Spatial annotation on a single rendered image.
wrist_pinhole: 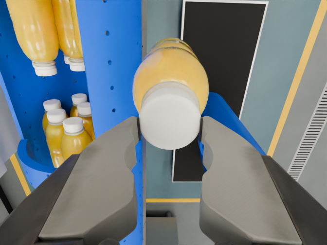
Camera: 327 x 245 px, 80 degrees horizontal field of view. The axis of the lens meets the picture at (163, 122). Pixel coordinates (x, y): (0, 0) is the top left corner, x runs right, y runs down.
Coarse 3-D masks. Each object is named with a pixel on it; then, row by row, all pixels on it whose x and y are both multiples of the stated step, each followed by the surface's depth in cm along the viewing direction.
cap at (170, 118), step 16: (160, 96) 11; (176, 96) 11; (144, 112) 12; (160, 112) 12; (176, 112) 12; (192, 112) 12; (144, 128) 12; (160, 128) 12; (176, 128) 12; (192, 128) 12; (160, 144) 13; (176, 144) 13
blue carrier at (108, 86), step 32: (0, 0) 38; (96, 0) 27; (128, 0) 31; (0, 32) 39; (96, 32) 28; (128, 32) 33; (0, 64) 39; (64, 64) 52; (96, 64) 30; (128, 64) 35; (32, 96) 48; (64, 96) 56; (96, 96) 32; (128, 96) 37; (32, 128) 50; (96, 128) 35; (32, 160) 40
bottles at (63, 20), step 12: (60, 0) 36; (60, 12) 36; (60, 24) 38; (72, 24) 38; (60, 36) 39; (72, 36) 38; (60, 48) 46; (72, 48) 40; (72, 60) 42; (72, 96) 54; (84, 96) 54; (48, 108) 49; (60, 108) 51; (72, 108) 54; (84, 108) 48; (48, 120) 49; (84, 120) 49
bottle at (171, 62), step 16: (160, 48) 18; (176, 48) 17; (144, 64) 16; (160, 64) 14; (176, 64) 14; (192, 64) 15; (144, 80) 14; (160, 80) 14; (176, 80) 14; (192, 80) 14; (144, 96) 13; (192, 96) 13; (208, 96) 17
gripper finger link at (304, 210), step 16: (272, 160) 8; (272, 176) 7; (288, 176) 7; (288, 192) 7; (304, 192) 7; (288, 208) 6; (304, 208) 6; (320, 208) 6; (304, 224) 6; (320, 224) 6; (304, 240) 5; (320, 240) 5
